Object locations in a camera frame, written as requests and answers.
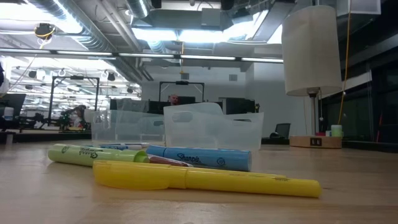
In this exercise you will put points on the navy cap Expo marker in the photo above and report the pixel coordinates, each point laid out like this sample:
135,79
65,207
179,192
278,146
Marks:
136,144

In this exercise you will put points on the black desk monitor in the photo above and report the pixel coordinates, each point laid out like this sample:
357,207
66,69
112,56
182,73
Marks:
14,102
239,105

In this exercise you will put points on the clear plastic bin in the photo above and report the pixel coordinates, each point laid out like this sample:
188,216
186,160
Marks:
124,127

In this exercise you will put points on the silver air duct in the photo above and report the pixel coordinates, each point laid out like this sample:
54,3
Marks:
138,7

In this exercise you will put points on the black office chair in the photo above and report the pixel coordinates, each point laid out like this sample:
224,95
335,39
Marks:
283,129

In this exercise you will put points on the brown cap Expo marker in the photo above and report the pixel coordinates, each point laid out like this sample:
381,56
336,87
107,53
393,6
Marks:
168,160

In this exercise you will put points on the white container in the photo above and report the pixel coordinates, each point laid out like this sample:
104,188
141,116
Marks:
9,113

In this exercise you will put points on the frosted plastic bin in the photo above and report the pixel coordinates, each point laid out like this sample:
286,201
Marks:
202,130

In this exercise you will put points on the green cup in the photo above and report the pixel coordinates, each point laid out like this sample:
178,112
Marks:
336,130

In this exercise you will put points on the teal cap Expo marker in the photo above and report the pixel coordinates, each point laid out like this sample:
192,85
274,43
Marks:
115,147

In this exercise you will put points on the black frame stand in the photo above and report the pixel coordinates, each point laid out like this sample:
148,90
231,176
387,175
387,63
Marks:
182,82
74,77

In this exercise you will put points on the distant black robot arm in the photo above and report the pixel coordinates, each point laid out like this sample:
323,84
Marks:
70,116

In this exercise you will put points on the person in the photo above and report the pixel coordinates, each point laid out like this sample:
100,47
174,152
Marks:
174,99

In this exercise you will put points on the white shade lamp wooden base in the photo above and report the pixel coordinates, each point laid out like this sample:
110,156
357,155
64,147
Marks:
311,49

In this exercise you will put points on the linear ceiling light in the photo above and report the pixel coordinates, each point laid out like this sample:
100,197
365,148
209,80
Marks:
205,57

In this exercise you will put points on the blue Sharpie highlighter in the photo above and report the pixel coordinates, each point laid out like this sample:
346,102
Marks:
217,160

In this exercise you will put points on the light green Sharpie highlighter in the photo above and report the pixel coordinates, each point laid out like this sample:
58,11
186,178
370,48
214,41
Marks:
93,154

